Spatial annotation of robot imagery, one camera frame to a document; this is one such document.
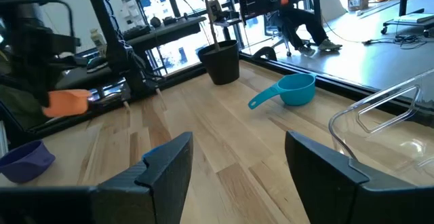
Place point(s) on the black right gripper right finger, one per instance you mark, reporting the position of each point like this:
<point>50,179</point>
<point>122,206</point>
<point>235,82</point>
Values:
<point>325,183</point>

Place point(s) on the white bottle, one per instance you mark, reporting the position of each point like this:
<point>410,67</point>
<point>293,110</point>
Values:
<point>98,42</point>

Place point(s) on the dark grey desk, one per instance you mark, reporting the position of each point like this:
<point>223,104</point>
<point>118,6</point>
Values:
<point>166,30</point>

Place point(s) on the green plant in black pot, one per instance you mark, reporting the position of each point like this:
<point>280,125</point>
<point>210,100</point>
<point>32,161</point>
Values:
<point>220,61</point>

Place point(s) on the person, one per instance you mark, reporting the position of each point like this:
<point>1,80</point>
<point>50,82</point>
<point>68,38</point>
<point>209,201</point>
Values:
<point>305,23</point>

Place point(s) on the office chair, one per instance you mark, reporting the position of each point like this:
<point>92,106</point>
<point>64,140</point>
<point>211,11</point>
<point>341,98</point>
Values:
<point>276,34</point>

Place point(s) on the cardboard box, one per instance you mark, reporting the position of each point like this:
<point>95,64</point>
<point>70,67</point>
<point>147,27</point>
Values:
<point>357,3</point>

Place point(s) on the clear plastic basket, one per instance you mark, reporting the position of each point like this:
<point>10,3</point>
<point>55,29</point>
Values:
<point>390,139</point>

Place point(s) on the black keyboard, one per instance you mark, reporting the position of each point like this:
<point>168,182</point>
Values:
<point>135,33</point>

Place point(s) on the grey wheeled cart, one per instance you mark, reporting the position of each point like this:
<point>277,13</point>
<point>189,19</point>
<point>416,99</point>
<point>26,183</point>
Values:
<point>410,19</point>

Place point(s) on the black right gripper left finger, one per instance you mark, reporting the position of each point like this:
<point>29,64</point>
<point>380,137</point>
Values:
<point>162,183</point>

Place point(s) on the teal measuring cup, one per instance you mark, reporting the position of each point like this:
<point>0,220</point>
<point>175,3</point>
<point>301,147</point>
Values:
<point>298,90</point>

